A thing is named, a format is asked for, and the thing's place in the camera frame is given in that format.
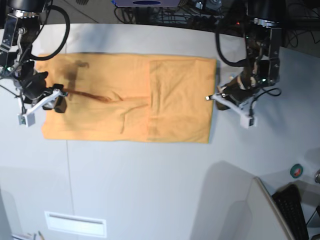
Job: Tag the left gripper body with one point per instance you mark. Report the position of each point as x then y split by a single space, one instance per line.
241 88

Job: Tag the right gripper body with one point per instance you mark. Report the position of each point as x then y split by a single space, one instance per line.
32 83

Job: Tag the orange t-shirt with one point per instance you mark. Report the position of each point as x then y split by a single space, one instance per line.
148 98

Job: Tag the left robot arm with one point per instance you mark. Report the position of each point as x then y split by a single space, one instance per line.
261 24

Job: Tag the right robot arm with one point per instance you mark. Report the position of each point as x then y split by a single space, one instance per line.
22 26

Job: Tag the green tape roll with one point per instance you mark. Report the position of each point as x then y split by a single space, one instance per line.
296 171

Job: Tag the silver knob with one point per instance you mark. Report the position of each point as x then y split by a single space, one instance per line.
317 177

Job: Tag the black keyboard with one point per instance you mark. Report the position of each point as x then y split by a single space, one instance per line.
288 201

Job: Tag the grey desk partition panel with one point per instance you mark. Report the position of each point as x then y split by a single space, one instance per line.
267 223

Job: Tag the blue and white box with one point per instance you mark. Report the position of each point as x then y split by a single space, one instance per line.
146 3

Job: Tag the white cable tray slot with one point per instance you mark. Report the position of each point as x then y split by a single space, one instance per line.
77 225

